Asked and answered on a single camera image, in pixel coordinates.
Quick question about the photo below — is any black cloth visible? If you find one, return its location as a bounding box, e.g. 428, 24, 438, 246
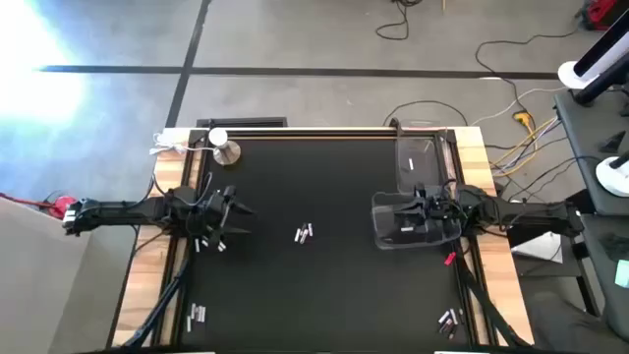
598, 231, 629, 261

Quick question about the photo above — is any black frame strut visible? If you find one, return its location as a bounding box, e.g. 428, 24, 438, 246
454, 253, 530, 351
120, 240, 196, 351

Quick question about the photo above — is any white coiled cable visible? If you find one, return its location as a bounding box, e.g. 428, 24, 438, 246
149, 131, 191, 157

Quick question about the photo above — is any yellow extension cord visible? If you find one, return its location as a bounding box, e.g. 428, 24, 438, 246
490, 110, 559, 178

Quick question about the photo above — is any black aluminium table frame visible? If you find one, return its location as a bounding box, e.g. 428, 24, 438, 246
176, 125, 481, 351

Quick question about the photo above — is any grey side table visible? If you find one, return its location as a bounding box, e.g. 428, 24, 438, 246
577, 213, 629, 340
553, 89, 629, 217

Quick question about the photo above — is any clear plastic bin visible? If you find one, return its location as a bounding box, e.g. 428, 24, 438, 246
371, 190, 464, 251
394, 131, 456, 196

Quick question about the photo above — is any white board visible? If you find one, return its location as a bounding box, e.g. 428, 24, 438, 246
510, 230, 564, 266

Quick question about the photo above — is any white floor cable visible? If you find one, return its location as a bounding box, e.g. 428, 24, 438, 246
469, 86, 569, 128

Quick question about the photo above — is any red floor lamp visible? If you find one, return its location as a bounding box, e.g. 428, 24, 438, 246
0, 191, 80, 221

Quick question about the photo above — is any black flat bar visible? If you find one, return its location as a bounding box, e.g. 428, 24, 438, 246
564, 189, 599, 217

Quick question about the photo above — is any black floor cable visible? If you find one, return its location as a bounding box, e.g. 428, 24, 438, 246
381, 99, 469, 128
374, 0, 425, 41
474, 27, 584, 117

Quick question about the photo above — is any black and white pole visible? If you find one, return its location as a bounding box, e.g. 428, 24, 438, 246
573, 19, 629, 80

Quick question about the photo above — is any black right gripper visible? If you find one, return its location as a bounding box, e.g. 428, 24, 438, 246
395, 184, 463, 225

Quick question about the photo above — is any white bulb brass lamp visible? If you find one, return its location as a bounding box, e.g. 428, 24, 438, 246
207, 126, 243, 167

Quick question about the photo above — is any grey cabinet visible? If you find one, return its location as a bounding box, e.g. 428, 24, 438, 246
0, 196, 93, 354

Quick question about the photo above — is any red toolbox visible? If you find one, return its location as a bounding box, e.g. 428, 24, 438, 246
575, 0, 619, 31

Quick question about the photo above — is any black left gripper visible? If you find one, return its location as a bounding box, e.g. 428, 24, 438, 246
196, 185, 257, 243

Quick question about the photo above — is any small black object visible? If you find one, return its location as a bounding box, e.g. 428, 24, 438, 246
598, 130, 628, 154

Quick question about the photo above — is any pale paper note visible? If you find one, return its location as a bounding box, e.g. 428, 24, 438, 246
613, 259, 629, 289

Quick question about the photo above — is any white round stand base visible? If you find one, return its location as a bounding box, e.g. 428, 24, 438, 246
595, 155, 629, 198
557, 60, 600, 90

